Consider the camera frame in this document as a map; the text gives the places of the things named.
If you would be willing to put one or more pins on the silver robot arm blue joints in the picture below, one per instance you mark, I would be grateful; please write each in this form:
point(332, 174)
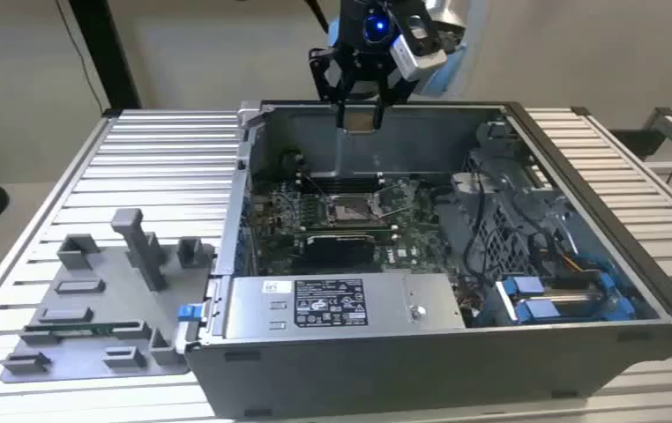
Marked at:
point(448, 11)

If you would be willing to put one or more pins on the black graphics card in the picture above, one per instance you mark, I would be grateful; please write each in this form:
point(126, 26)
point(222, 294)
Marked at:
point(336, 253)

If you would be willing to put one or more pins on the silver square CPU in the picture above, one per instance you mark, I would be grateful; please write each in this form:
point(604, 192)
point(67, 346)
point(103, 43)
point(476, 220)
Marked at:
point(363, 122)

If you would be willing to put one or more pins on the black upright post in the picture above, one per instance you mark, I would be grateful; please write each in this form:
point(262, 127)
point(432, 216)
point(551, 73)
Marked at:
point(106, 53)

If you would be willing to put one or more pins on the blue case latch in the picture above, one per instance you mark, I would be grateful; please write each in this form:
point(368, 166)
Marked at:
point(188, 313)

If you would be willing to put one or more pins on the black RAM slot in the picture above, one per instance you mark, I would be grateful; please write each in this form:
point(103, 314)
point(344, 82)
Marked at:
point(341, 181)
point(365, 228)

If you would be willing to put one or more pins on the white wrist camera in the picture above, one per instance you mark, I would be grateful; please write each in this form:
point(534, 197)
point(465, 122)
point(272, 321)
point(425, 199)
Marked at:
point(412, 59)

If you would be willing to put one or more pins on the dark grey PC case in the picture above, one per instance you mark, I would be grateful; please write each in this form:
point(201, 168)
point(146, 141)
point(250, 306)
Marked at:
point(371, 374)

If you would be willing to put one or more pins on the grey metal drive cage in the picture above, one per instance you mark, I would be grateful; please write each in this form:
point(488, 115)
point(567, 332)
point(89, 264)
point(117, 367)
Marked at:
point(507, 247)

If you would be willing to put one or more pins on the silver power supply unit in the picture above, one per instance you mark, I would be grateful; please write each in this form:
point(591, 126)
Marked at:
point(253, 308)

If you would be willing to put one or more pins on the grey plastic parts rack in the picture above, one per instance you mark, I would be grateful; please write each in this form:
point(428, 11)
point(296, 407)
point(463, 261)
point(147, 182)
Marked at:
point(106, 308)

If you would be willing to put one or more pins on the green motherboard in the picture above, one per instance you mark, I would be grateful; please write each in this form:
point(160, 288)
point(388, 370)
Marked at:
point(417, 229)

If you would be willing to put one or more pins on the black slanted bar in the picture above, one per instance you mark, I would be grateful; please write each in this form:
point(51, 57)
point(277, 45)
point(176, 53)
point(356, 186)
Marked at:
point(317, 14)

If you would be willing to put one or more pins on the black bracket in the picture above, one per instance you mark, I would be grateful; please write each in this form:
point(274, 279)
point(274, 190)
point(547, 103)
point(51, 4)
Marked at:
point(635, 141)

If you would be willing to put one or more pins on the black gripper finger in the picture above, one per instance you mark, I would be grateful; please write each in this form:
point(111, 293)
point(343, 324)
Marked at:
point(343, 115)
point(379, 116)

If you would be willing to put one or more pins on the CPU socket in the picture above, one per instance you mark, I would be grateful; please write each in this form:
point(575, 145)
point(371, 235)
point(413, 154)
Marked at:
point(352, 210)

